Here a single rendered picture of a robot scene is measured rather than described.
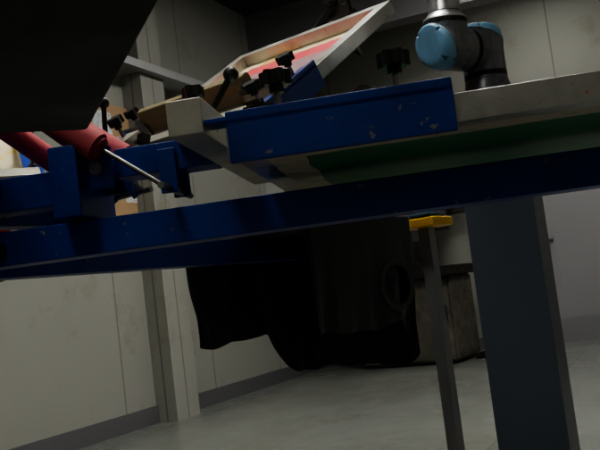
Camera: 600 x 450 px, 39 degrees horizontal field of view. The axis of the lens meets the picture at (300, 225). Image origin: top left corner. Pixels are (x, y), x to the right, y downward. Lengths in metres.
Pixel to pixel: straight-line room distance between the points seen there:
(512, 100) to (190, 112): 0.43
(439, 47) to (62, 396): 3.79
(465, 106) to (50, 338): 4.48
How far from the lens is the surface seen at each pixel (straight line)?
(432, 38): 2.28
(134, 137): 1.92
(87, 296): 5.70
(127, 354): 5.98
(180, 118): 1.17
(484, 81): 2.35
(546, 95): 1.13
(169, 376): 6.14
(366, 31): 2.34
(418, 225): 2.67
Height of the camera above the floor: 0.75
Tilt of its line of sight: 5 degrees up
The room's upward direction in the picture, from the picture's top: 7 degrees counter-clockwise
